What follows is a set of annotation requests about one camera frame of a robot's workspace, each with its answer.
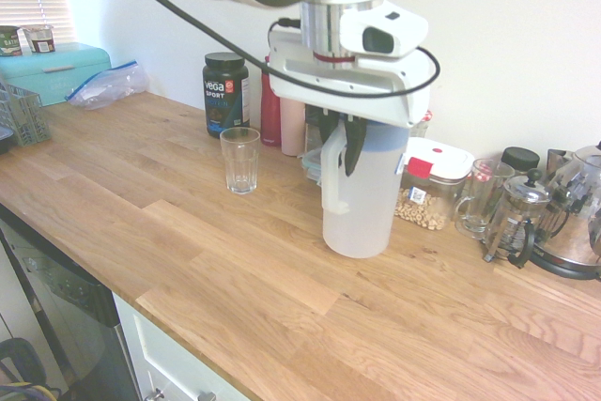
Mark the stainless steel kettle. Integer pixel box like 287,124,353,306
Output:
530,141,601,282

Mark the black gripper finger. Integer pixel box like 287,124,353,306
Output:
320,108,340,146
344,116,369,177

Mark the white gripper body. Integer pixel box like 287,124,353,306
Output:
269,26,432,130

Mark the glass container with teal lid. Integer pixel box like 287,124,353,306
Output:
300,147,325,182

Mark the green plastic basket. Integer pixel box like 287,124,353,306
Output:
0,81,53,147

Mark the translucent pitcher with blue lid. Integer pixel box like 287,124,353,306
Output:
320,121,409,260

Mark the white cabinet drawer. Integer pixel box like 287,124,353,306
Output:
112,292,257,401

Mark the jar with red checkered lid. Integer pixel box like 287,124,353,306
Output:
411,109,434,140

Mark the clear zip plastic bag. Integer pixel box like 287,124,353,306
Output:
64,60,151,112

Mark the black Vega protein tub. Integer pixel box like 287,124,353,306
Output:
202,52,251,140

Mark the cereal container with white lid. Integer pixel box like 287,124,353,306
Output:
393,137,476,232

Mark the pink tumbler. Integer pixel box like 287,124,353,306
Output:
280,98,307,157

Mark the teal bread box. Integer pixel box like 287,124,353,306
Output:
0,41,115,109

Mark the glass French press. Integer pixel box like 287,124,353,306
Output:
482,168,551,270

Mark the jar with black lid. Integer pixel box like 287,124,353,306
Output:
500,146,541,177

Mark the dark glass jar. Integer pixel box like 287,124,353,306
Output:
304,104,326,153

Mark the clear glass mug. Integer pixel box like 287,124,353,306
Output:
453,159,516,240

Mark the green yoghurt cup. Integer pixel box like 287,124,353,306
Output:
0,24,23,58

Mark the dark yoghurt cup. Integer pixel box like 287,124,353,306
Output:
22,23,56,54

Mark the dark bag with straps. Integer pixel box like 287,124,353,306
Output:
0,337,63,401

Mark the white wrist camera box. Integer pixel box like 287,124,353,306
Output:
340,9,430,59

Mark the red water bottle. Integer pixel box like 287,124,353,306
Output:
260,55,284,147

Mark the clear faceted drinking glass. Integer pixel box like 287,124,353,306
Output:
219,127,262,196

